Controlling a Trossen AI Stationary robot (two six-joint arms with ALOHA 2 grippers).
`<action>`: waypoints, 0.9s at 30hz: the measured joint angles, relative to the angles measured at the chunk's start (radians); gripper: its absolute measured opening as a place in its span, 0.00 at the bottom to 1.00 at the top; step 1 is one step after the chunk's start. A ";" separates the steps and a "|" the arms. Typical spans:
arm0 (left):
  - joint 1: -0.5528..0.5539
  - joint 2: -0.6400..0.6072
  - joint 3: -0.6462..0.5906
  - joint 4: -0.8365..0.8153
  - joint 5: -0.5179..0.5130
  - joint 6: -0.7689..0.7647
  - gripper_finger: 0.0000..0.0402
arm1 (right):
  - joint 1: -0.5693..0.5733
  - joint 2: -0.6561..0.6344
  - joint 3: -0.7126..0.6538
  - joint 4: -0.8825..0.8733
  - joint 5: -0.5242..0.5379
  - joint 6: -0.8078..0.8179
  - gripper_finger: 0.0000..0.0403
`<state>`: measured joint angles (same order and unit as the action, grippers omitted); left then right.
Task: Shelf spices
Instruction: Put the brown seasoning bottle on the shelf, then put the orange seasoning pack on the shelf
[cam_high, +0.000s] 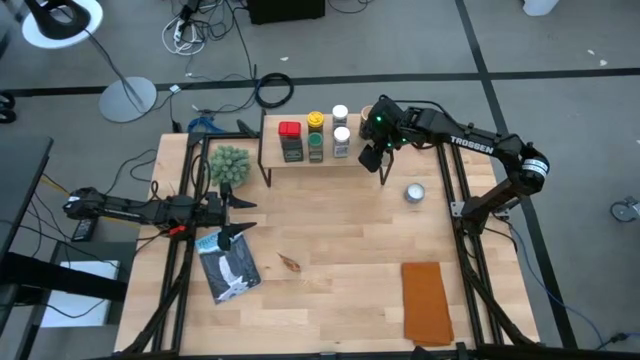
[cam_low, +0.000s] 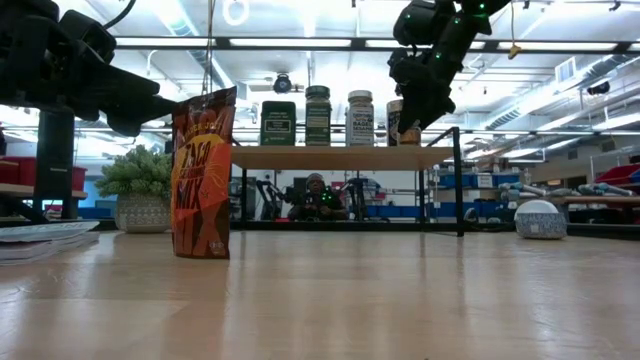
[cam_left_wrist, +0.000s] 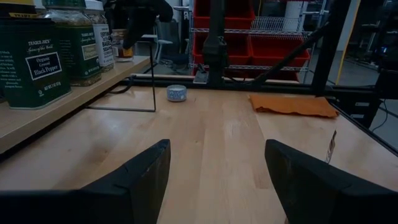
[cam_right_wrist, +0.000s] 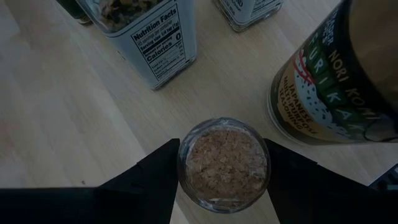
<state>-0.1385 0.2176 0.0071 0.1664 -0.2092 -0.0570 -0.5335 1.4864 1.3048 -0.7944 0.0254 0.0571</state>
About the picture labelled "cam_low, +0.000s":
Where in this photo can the black background robot arm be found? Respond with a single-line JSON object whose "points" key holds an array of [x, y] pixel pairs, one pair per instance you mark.
{"points": [[357, 195], [265, 197]]}

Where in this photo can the black overhead frame beam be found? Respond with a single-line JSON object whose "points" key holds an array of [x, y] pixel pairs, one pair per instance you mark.
{"points": [[357, 43]]}

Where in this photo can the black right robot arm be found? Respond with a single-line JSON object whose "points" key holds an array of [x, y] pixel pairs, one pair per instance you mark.
{"points": [[460, 35]]}

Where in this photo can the wooden shelf black metal legs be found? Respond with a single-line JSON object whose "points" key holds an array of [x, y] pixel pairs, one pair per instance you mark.
{"points": [[325, 157]]}

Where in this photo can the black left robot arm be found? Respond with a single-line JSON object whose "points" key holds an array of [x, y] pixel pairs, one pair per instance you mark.
{"points": [[56, 165]]}

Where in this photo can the yellow hanging tag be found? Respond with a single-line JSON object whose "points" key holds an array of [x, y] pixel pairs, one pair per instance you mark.
{"points": [[514, 51]]}

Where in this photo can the Yellowstone waterfall book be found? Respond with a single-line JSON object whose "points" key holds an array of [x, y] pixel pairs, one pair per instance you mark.
{"points": [[40, 235]]}

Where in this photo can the orange taco seasoning packet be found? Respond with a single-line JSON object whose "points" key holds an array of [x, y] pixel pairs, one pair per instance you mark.
{"points": [[202, 175]]}

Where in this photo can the blue storage bin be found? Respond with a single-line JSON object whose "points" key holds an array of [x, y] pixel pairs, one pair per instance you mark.
{"points": [[457, 180], [400, 211]]}

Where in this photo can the wooden side shelf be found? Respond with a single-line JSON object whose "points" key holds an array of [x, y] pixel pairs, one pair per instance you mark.
{"points": [[20, 191]]}

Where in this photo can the black ceiling camera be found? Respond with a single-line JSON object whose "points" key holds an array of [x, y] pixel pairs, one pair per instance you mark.
{"points": [[282, 83]]}

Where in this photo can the brown-lid spice jar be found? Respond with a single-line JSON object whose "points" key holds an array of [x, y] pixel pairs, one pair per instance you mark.
{"points": [[394, 125]]}

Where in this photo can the green potted plant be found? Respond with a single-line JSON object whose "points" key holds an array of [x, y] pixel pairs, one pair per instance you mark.
{"points": [[135, 175]]}

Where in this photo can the ceiling air vent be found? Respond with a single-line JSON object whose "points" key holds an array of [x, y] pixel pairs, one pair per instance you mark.
{"points": [[565, 70]]}

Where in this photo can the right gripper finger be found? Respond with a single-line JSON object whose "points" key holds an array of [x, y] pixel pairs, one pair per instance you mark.
{"points": [[417, 117]]}

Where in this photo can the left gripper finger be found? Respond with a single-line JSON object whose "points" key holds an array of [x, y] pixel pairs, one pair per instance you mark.
{"points": [[130, 117], [130, 90]]}

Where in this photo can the red storage bin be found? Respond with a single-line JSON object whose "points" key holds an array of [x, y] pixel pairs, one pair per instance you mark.
{"points": [[620, 175], [17, 172], [80, 177]]}

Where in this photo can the person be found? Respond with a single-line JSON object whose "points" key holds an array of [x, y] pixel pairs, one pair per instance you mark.
{"points": [[316, 184]]}

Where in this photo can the wooden background table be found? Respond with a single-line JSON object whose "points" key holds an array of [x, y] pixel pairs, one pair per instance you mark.
{"points": [[600, 200]]}

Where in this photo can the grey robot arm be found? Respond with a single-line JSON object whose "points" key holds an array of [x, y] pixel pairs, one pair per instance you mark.
{"points": [[530, 190], [600, 189]]}

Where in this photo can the green-lid spice jar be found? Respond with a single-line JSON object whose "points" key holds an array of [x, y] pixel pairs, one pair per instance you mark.
{"points": [[318, 117]]}

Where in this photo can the small round grey candle holder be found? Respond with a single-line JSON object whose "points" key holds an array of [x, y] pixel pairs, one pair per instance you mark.
{"points": [[540, 222]]}

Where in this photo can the white-lid glass spice jar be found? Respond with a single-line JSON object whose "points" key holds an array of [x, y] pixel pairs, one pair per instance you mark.
{"points": [[360, 120]]}

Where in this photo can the black metal table frame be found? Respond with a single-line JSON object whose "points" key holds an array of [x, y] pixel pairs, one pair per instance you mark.
{"points": [[380, 226]]}

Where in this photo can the dark rectangular spice tin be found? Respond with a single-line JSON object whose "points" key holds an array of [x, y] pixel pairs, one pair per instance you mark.
{"points": [[278, 125]]}

